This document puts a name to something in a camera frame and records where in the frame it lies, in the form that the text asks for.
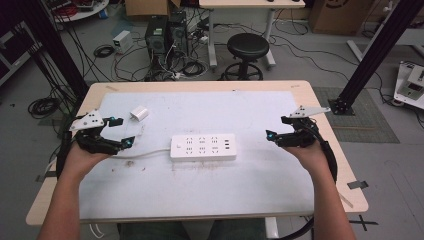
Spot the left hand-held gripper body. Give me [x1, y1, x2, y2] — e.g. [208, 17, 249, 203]
[68, 109, 119, 156]

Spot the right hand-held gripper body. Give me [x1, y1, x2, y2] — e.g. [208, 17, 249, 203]
[280, 105, 332, 149]

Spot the white charger plug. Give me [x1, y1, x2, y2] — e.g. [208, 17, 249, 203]
[129, 105, 150, 122]

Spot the white power strip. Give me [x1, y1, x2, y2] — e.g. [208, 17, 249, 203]
[169, 133, 238, 163]

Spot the person's right hand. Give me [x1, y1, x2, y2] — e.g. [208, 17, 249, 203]
[287, 138, 330, 177]

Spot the person's left hand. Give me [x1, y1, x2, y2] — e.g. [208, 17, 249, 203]
[62, 141, 112, 183]

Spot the light wooden table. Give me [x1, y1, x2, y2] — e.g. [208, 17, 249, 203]
[25, 79, 370, 227]

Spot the grey floor mat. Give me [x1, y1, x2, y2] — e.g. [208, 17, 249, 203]
[313, 86, 401, 145]

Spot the grey tape strip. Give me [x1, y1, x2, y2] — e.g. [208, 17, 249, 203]
[346, 180, 370, 191]

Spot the white table mat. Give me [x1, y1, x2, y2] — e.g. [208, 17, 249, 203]
[79, 90, 316, 221]

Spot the white power supply box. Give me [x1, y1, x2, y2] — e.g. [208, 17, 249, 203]
[112, 29, 135, 55]

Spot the black round stool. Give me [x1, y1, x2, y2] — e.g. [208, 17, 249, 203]
[219, 32, 271, 82]

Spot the white table leg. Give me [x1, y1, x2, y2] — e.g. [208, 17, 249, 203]
[264, 217, 280, 240]

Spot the person's left leg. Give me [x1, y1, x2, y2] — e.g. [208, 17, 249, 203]
[118, 221, 188, 240]

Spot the person's leg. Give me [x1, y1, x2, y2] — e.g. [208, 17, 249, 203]
[208, 218, 268, 240]
[118, 221, 188, 240]

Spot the black computer tower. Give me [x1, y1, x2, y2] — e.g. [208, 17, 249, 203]
[167, 10, 190, 58]
[144, 14, 170, 65]

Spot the person's right leg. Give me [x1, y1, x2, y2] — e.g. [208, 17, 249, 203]
[208, 218, 268, 240]

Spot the black tape cross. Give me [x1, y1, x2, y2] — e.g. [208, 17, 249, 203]
[349, 214, 380, 232]

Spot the round white table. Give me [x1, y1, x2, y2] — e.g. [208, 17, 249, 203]
[43, 0, 111, 24]

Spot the large cardboard box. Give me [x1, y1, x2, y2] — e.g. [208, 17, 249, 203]
[307, 0, 375, 36]

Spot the small cardboard box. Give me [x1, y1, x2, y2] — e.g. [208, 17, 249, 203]
[124, 0, 181, 18]

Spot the white machine with panel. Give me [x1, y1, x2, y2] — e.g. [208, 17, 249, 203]
[393, 60, 424, 111]

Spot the white desk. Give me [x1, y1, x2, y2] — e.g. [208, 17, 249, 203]
[198, 0, 307, 70]

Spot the white power strip cable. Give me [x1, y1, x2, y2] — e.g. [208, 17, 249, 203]
[111, 148, 173, 160]

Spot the thick black gripper cable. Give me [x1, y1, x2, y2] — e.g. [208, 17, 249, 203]
[278, 123, 340, 240]

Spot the black cable coil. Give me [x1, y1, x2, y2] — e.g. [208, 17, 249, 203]
[93, 44, 116, 59]
[181, 60, 208, 78]
[27, 96, 63, 120]

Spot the black aluminium post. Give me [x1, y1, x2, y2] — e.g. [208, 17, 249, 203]
[14, 0, 90, 101]
[328, 0, 424, 116]

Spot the thin white cable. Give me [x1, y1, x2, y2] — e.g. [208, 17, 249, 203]
[88, 223, 106, 240]

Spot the grey metal frame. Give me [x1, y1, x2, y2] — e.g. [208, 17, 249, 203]
[0, 21, 43, 88]

